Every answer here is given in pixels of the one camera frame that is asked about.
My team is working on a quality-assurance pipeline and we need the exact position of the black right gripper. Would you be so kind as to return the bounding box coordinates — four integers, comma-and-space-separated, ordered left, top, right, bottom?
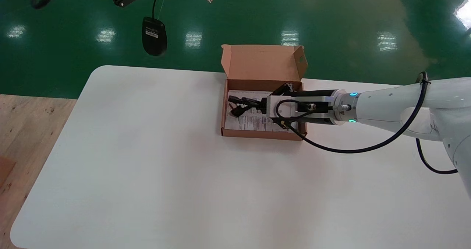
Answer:
258, 83, 337, 136

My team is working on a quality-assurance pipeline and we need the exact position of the brown cardboard storage box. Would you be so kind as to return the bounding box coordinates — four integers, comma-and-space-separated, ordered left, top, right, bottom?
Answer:
220, 44, 309, 141

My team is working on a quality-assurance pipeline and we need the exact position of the black wired computer mouse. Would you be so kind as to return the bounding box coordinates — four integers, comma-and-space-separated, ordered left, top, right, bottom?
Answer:
142, 0, 215, 56

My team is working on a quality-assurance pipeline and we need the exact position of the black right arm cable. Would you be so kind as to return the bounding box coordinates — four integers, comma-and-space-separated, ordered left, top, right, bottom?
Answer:
275, 71, 458, 175

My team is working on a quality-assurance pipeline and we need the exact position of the white printed instruction sheet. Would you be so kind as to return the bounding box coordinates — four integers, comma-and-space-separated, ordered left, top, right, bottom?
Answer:
225, 90, 298, 132

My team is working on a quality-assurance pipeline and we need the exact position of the black power cord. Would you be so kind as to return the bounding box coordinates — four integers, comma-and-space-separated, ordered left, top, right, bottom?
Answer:
228, 95, 263, 118

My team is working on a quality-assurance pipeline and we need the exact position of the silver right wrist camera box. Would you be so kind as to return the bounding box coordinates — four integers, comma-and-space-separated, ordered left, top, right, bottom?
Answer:
266, 94, 335, 124

